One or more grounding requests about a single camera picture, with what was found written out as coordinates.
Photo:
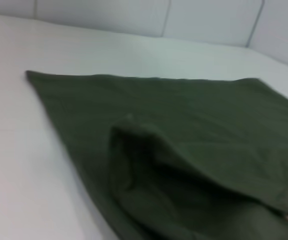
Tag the dark green shirt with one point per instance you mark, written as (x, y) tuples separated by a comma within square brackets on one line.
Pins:
[(184, 150)]

